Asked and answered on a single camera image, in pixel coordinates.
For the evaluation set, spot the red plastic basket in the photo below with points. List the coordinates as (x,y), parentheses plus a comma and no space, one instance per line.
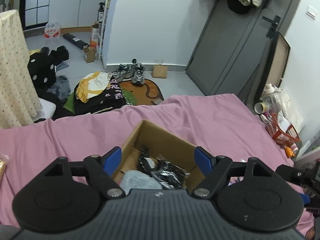
(281,130)

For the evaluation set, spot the open cardboard box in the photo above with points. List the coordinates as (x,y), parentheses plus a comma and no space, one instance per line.
(160,143)

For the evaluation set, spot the orange bottle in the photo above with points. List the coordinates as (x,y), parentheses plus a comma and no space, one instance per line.
(289,152)

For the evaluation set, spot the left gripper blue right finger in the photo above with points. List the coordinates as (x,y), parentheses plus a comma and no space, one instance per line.
(215,171)

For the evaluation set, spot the yellow black clothes pile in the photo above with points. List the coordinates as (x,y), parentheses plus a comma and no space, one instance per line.
(95,93)

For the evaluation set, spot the brown floor mat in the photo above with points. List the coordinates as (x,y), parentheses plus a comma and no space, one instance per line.
(147,94)

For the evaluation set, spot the red white plastic bag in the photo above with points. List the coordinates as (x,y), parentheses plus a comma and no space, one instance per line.
(52,30)

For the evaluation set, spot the black item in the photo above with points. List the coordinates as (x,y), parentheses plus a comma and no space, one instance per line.
(169,175)

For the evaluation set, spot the grey door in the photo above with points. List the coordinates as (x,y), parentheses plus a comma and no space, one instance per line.
(231,45)

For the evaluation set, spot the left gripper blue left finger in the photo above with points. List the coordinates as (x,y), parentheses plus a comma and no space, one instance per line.
(100,171)

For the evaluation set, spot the clear plastic bottle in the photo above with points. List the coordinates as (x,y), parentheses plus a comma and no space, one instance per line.
(272,98)

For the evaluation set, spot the black glass sliding door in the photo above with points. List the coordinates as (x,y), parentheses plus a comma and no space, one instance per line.
(34,13)

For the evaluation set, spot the polka dot tablecloth table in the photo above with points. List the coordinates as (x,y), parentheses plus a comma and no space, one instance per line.
(19,100)

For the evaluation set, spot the white kitchen cabinet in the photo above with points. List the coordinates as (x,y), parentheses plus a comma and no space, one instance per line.
(74,13)

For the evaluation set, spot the pink bed sheet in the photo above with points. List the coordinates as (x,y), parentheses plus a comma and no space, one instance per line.
(45,190)

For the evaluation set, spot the black framed board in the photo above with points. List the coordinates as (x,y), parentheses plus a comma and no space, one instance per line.
(273,64)

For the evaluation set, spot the light blue fluffy towel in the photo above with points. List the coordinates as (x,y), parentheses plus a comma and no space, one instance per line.
(133,179)

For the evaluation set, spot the pair of grey sneakers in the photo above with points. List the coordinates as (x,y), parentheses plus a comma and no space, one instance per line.
(133,71)

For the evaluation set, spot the small cardboard box on floor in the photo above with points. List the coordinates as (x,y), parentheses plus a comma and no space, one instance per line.
(89,54)

